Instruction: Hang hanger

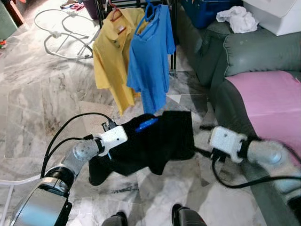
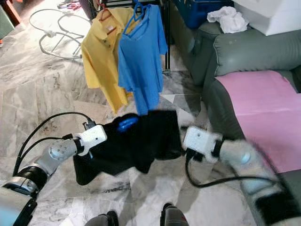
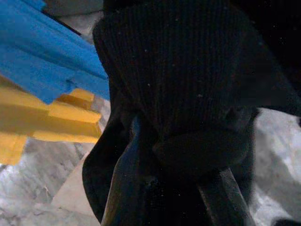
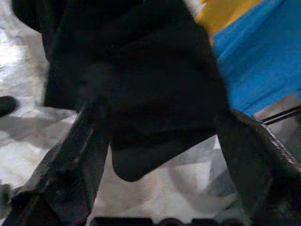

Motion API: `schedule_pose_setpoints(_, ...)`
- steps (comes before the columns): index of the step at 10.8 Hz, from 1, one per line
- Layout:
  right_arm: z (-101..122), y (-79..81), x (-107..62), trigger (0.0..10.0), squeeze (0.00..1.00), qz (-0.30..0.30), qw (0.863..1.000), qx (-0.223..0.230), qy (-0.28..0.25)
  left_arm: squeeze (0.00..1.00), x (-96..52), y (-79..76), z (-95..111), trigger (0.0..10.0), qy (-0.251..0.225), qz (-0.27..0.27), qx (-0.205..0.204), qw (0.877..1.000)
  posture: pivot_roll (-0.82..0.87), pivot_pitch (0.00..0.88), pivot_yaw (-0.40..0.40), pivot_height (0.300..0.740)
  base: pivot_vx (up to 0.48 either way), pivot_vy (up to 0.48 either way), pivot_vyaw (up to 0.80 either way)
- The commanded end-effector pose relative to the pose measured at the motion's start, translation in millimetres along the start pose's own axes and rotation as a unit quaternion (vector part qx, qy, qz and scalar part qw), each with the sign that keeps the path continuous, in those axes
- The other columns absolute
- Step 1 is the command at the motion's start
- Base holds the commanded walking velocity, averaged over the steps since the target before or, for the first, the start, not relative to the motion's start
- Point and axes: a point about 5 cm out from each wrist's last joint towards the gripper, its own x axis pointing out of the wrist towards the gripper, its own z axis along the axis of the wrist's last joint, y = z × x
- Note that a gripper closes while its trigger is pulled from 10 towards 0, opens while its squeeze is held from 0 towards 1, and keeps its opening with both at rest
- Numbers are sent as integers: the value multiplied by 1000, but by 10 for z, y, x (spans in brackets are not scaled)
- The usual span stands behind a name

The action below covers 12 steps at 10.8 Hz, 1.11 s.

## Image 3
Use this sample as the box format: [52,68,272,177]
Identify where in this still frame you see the blue t-shirt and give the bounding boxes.
[0,0,111,105]

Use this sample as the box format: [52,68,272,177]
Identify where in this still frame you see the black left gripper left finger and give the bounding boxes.
[101,114,163,226]

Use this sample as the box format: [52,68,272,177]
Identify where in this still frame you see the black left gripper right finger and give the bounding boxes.
[198,168,256,226]

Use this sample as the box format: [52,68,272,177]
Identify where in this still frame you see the black knit garment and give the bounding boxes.
[81,0,301,223]

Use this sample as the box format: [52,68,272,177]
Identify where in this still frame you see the yellow polo shirt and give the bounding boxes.
[0,75,103,165]

